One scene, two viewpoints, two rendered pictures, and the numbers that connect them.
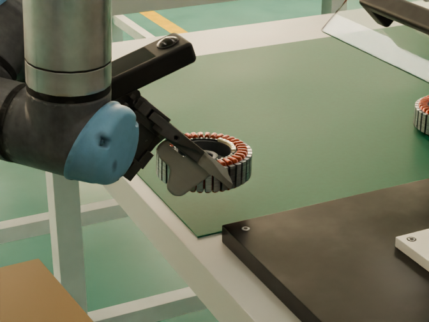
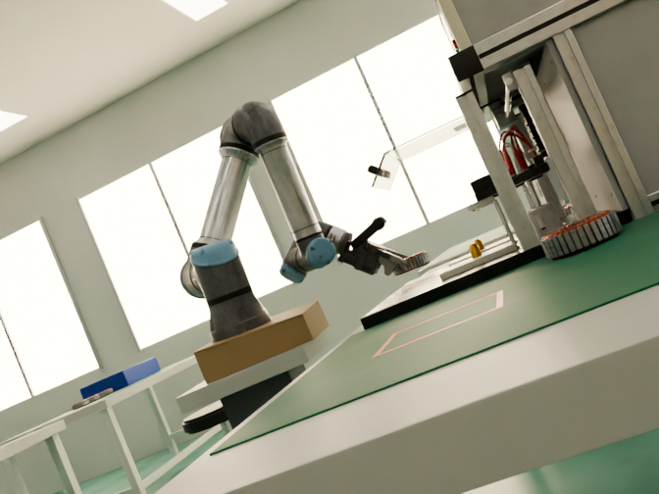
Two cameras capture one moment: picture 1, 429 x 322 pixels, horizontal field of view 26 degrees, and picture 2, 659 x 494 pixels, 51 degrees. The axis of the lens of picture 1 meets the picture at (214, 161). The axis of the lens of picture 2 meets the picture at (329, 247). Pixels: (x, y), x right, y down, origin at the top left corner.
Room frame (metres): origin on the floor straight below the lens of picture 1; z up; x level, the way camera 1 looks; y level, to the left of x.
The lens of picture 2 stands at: (-0.61, -1.08, 0.85)
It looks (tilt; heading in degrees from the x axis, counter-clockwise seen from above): 3 degrees up; 40
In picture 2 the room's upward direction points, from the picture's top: 23 degrees counter-clockwise
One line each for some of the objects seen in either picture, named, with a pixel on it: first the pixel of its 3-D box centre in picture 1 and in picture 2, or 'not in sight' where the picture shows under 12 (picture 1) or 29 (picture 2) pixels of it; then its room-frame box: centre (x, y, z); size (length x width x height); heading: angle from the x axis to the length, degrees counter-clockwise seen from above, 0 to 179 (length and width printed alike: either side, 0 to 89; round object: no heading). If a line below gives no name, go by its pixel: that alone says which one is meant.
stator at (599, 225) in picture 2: not in sight; (580, 234); (0.39, -0.69, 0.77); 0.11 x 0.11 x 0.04
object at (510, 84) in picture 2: not in sight; (508, 107); (0.80, -0.50, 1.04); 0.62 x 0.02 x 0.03; 26
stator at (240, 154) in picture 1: (203, 161); (410, 263); (1.00, 0.01, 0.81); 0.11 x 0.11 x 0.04
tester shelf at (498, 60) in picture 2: not in sight; (564, 53); (0.86, -0.63, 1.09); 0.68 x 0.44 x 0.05; 26
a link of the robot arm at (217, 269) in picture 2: not in sight; (218, 268); (0.54, 0.24, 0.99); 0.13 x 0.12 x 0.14; 66
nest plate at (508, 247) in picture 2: not in sight; (478, 259); (0.61, -0.40, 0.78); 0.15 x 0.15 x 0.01; 26
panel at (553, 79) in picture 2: not in sight; (568, 143); (0.83, -0.57, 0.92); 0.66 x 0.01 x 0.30; 26
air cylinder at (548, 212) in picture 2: not in sight; (544, 220); (0.68, -0.53, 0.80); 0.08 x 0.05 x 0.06; 26
